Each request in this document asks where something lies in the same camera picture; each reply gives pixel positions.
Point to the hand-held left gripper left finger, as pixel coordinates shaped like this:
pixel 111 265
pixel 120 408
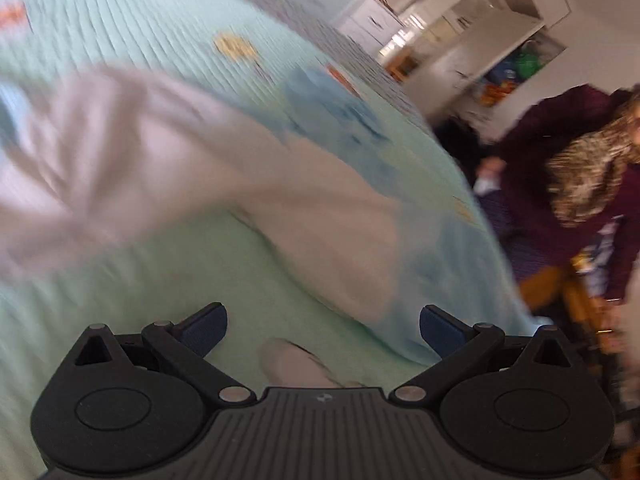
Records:
pixel 207 330

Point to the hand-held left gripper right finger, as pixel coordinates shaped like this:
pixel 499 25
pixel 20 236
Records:
pixel 437 330

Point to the pale grey-lilac garment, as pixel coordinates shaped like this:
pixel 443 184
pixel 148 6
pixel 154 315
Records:
pixel 175 160

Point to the person's right forearm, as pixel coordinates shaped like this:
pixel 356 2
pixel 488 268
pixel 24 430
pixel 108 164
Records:
pixel 530 140

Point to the person's right hand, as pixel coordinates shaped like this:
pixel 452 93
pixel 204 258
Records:
pixel 492 165

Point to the orange toy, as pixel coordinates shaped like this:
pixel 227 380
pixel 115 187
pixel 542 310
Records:
pixel 492 94

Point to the small white cloth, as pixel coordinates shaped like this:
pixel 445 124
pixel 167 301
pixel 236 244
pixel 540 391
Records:
pixel 292 365

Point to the green bag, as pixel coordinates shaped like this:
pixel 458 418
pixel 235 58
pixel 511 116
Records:
pixel 527 65

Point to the yellow wooden furniture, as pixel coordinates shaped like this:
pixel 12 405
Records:
pixel 545 285

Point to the white wardrobe with glass doors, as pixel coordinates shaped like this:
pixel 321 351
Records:
pixel 500 30

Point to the person's body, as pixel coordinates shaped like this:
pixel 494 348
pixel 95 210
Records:
pixel 590 175

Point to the mint quilted bee bedspread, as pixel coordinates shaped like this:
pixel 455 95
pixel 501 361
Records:
pixel 150 20

